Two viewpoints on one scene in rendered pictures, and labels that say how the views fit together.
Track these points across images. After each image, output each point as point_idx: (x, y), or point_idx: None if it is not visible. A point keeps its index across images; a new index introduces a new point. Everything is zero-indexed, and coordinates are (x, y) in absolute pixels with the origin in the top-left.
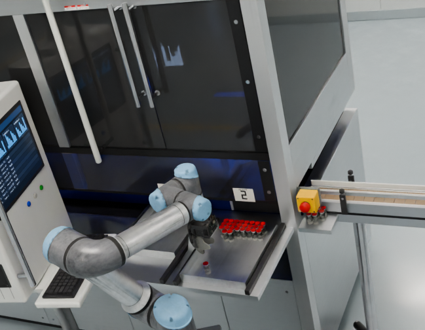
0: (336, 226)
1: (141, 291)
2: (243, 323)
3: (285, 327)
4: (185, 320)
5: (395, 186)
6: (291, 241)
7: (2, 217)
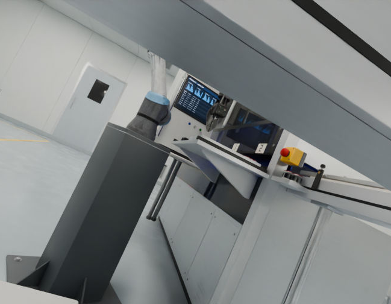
0: (315, 268)
1: (161, 94)
2: (202, 253)
3: (214, 269)
4: (153, 97)
5: (379, 189)
6: (261, 187)
7: (173, 98)
